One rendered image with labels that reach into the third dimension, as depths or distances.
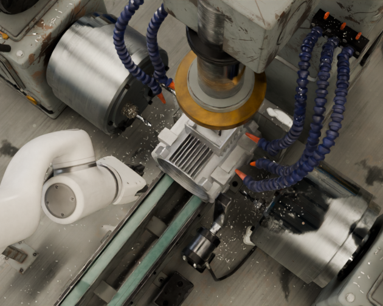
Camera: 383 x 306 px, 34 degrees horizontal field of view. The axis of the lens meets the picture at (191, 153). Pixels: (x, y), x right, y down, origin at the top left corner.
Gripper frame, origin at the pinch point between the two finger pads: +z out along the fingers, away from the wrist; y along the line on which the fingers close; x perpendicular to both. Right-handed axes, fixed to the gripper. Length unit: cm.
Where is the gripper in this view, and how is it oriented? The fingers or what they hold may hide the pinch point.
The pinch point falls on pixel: (135, 171)
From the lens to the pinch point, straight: 134.9
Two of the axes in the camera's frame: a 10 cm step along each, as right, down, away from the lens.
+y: 8.0, 5.7, -1.9
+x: 5.2, -8.1, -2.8
